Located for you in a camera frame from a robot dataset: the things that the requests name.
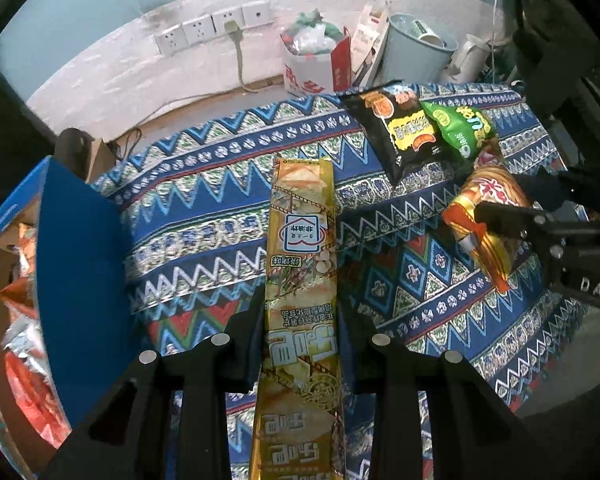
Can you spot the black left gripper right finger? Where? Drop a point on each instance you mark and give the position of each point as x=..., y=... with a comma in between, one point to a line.
x=474, y=433

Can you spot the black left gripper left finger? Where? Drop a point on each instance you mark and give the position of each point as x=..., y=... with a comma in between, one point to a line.
x=165, y=417

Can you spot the orange red snack bag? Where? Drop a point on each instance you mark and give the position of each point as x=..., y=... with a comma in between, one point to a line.
x=476, y=216

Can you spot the yellow long cracker packet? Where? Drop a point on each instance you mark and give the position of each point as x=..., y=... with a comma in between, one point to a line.
x=297, y=425

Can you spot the green bean snack bag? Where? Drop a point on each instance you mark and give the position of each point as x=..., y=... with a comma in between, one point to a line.
x=464, y=128

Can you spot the black chips snack bag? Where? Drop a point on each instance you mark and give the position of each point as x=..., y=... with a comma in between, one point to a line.
x=401, y=134

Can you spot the blue cardboard storage box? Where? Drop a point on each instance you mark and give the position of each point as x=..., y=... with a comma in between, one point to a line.
x=78, y=293

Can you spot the orange snack bag in box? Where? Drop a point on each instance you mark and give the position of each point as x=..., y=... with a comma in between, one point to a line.
x=26, y=363

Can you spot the black jacket person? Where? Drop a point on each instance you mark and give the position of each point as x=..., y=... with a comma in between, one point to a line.
x=558, y=55

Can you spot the white kettle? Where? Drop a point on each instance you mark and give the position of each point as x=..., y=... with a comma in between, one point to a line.
x=467, y=62

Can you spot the patterned blue table cloth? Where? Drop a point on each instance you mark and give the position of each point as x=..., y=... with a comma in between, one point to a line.
x=197, y=204

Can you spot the light blue trash bin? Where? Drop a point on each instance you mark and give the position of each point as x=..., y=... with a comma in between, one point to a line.
x=415, y=52

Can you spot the flat cardboard pieces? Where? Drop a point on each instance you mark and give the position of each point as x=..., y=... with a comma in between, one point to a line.
x=368, y=40

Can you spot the black round device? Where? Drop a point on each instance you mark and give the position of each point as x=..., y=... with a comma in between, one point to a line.
x=73, y=149

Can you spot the red white paper bag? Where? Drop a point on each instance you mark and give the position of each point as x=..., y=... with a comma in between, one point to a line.
x=316, y=56

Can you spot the white wall socket strip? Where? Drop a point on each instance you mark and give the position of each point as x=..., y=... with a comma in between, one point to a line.
x=213, y=25

